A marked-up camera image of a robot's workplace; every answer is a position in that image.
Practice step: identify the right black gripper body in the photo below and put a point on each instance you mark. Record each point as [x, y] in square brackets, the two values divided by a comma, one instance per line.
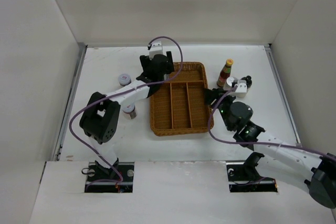
[227, 103]

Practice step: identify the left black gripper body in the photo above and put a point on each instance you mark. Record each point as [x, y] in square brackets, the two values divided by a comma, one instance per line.
[169, 67]

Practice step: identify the red sauce bottle yellow cap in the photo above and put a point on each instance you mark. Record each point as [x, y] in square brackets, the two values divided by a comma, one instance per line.
[225, 73]

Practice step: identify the blue label spice jar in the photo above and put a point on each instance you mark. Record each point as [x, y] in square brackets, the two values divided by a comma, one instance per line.
[230, 82]

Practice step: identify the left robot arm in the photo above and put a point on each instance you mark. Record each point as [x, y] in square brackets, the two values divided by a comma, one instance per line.
[100, 121]

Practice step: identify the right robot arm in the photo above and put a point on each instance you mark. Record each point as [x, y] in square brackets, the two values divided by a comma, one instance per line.
[309, 170]

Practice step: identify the red label jar far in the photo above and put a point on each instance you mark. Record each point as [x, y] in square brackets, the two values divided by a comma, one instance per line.
[124, 79]

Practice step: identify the red label jar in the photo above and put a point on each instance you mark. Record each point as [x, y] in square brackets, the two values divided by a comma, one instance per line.
[124, 79]
[130, 112]

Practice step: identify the white bottle black cap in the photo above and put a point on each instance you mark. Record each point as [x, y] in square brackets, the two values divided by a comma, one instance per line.
[248, 80]

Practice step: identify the brown wicker divided tray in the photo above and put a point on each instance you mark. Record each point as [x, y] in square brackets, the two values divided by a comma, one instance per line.
[179, 107]

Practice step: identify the red label jar near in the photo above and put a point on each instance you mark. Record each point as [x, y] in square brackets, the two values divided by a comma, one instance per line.
[130, 112]

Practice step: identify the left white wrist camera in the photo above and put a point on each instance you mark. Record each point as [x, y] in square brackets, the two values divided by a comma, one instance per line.
[155, 48]

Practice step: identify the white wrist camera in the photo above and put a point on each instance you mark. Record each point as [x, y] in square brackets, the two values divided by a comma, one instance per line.
[240, 88]
[155, 48]

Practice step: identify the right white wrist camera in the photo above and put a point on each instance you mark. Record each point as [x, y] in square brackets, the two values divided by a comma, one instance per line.
[240, 88]

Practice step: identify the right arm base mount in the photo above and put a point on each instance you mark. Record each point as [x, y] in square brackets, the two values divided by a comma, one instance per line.
[244, 178]

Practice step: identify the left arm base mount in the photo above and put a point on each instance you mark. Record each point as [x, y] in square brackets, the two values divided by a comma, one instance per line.
[100, 179]

